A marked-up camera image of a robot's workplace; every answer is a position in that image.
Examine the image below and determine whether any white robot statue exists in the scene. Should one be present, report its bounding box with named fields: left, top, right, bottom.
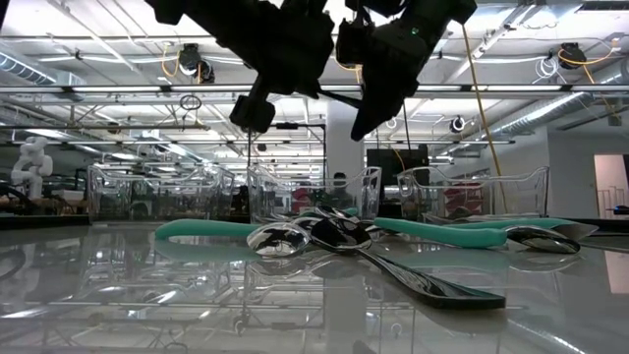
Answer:
left=9, top=136, right=54, bottom=202

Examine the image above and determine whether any black monitor screen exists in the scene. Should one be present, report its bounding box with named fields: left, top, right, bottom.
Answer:
left=366, top=147, right=431, bottom=188

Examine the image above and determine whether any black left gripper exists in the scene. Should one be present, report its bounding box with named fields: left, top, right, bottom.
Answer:
left=186, top=0, right=336, bottom=133

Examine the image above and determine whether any silver ventilation duct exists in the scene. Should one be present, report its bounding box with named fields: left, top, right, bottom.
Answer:
left=0, top=51, right=87, bottom=102
left=490, top=63, right=629, bottom=139

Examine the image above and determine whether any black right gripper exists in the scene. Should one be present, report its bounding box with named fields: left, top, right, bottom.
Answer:
left=336, top=0, right=443, bottom=142

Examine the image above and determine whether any black metal frame stand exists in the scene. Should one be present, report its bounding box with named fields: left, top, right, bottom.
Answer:
left=245, top=122, right=328, bottom=217

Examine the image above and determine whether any person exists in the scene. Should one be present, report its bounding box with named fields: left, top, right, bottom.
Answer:
left=326, top=171, right=351, bottom=207

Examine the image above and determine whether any clear plastic bin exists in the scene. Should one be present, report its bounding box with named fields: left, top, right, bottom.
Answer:
left=396, top=165, right=550, bottom=220
left=86, top=164, right=236, bottom=222
left=247, top=164, right=383, bottom=225

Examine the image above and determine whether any red box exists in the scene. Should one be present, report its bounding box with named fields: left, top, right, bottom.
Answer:
left=444, top=182, right=486, bottom=215

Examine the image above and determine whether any yellow cable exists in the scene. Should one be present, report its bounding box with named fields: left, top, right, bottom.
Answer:
left=460, top=22, right=510, bottom=213

